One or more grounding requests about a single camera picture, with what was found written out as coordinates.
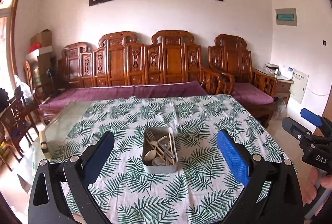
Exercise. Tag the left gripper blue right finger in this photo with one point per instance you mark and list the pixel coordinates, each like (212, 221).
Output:
(254, 204)

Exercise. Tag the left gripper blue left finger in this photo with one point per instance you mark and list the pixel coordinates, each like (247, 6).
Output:
(83, 172)

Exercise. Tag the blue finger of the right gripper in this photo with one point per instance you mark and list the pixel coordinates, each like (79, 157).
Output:
(323, 123)
(296, 130)

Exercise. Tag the dark brown wooden chopstick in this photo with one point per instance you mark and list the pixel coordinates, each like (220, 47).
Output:
(161, 153)

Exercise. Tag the cream plastic spoon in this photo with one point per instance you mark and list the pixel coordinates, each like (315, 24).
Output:
(157, 161)
(150, 155)

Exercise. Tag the cream plastic fork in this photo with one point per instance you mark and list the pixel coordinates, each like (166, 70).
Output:
(150, 136)

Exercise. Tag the stainless steel spoon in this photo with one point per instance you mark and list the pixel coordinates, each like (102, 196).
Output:
(165, 145)

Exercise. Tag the light bamboo chopstick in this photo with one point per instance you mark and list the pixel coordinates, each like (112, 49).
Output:
(171, 149)

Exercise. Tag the plastic bag on floor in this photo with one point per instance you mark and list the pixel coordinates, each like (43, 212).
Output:
(281, 110)

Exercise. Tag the wooden side table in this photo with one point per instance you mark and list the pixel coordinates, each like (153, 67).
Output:
(284, 76)

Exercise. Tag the purple armchair cushion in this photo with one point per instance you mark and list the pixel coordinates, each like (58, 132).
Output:
(247, 94)

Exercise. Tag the purple sofa cushion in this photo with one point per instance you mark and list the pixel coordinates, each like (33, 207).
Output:
(109, 93)

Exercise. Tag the wooden dining chair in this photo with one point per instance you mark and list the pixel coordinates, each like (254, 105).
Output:
(17, 121)

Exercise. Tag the green leaf pattern tablecloth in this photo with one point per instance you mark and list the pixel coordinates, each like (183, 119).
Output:
(202, 190)

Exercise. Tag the grey metal rectangular tray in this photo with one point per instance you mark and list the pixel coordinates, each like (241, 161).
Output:
(159, 133)

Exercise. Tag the carved wooden armchair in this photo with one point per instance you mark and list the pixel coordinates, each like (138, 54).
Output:
(232, 59)

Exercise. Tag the wooden framed window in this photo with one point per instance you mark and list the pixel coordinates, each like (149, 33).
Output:
(8, 59)

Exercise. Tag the carved wooden long sofa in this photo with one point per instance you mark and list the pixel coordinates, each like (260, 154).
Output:
(120, 60)

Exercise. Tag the white wall distribution box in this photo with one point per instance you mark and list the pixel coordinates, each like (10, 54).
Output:
(297, 89)

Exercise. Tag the grey wall electrical panel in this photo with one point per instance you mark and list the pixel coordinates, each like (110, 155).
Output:
(286, 17)

